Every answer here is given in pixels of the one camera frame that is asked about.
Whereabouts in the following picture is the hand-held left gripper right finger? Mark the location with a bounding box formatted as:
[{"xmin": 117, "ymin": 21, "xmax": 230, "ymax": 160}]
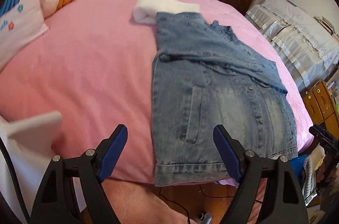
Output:
[{"xmin": 213, "ymin": 125, "xmax": 310, "ymax": 224}]

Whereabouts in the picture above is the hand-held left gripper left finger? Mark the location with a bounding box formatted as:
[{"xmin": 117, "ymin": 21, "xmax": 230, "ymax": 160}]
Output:
[{"xmin": 29, "ymin": 124, "xmax": 129, "ymax": 224}]

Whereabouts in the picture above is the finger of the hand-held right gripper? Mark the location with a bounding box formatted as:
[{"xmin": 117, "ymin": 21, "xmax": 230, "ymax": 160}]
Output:
[{"xmin": 309, "ymin": 125, "xmax": 325, "ymax": 141}]

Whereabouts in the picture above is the blue denim jacket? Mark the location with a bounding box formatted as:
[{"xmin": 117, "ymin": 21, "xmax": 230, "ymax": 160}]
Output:
[{"xmin": 151, "ymin": 11, "xmax": 298, "ymax": 186}]

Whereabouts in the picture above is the beige cloth bundle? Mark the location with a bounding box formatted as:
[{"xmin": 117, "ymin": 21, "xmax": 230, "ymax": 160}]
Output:
[{"xmin": 304, "ymin": 146, "xmax": 326, "ymax": 203}]

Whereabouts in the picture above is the wooden drawer cabinet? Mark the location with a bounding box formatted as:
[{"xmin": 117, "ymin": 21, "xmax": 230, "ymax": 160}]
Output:
[{"xmin": 302, "ymin": 81, "xmax": 339, "ymax": 125}]

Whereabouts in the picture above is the pink bed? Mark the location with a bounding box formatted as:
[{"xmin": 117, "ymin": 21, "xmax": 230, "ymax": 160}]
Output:
[{"xmin": 0, "ymin": 0, "xmax": 315, "ymax": 224}]

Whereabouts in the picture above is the white bedside furniture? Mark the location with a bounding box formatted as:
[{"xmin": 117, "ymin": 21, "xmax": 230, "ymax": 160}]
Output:
[{"xmin": 0, "ymin": 111, "xmax": 63, "ymax": 187}]

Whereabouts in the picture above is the lace covered furniture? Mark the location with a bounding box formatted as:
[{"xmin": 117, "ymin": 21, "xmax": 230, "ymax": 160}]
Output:
[{"xmin": 245, "ymin": 0, "xmax": 339, "ymax": 92}]

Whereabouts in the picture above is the stack of books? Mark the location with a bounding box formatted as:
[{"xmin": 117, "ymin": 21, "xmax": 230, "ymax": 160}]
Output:
[{"xmin": 314, "ymin": 16, "xmax": 335, "ymax": 34}]

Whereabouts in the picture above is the white folded garment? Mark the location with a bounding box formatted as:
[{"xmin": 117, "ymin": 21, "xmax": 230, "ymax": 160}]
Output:
[{"xmin": 132, "ymin": 0, "xmax": 200, "ymax": 26}]

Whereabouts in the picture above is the pink printed pillow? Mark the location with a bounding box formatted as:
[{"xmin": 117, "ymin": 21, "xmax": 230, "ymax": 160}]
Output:
[{"xmin": 0, "ymin": 0, "xmax": 49, "ymax": 71}]

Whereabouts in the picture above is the black floor cable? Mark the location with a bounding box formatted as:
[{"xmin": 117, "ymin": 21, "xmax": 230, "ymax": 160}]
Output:
[{"xmin": 157, "ymin": 183, "xmax": 265, "ymax": 224}]

